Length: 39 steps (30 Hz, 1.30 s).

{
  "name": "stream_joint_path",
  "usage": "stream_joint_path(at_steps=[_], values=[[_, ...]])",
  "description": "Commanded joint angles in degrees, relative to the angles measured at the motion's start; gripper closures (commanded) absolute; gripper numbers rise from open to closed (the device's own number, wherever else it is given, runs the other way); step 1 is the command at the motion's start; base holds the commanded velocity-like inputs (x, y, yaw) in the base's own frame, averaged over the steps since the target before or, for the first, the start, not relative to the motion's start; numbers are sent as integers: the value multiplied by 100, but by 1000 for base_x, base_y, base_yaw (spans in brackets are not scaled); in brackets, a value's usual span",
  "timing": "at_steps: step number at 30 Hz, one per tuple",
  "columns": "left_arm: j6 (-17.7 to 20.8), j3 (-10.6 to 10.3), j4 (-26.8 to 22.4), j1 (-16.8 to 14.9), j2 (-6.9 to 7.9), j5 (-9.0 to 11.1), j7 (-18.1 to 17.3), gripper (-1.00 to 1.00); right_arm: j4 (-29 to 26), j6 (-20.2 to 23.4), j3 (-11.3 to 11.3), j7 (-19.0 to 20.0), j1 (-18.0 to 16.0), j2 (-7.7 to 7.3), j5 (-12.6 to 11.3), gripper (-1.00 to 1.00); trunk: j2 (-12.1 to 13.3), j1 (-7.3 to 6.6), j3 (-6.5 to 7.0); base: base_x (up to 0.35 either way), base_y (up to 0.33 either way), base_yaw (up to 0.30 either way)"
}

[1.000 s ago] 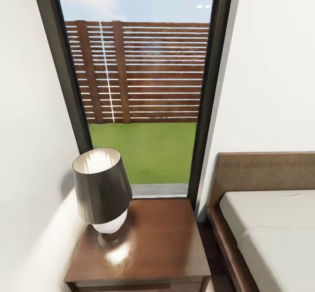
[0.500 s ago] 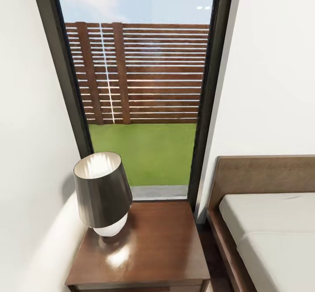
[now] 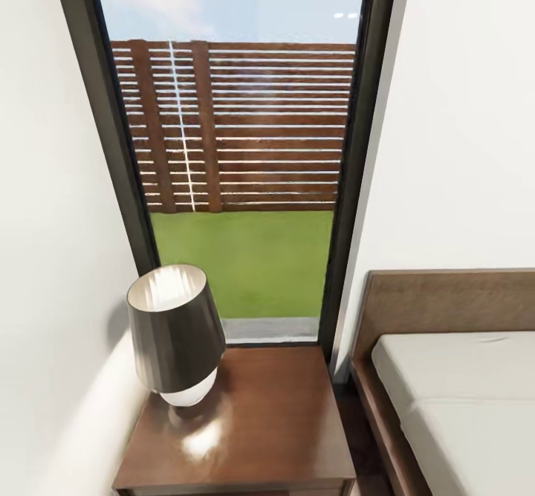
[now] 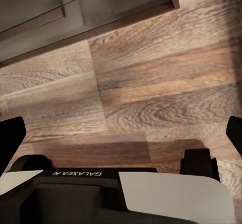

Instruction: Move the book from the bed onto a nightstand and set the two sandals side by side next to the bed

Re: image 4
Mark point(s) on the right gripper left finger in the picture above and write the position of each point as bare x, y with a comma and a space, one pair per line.
12, 133

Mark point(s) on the nightstand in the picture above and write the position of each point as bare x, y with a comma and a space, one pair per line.
30, 28

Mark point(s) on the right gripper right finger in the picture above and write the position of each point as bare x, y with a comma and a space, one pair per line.
234, 132

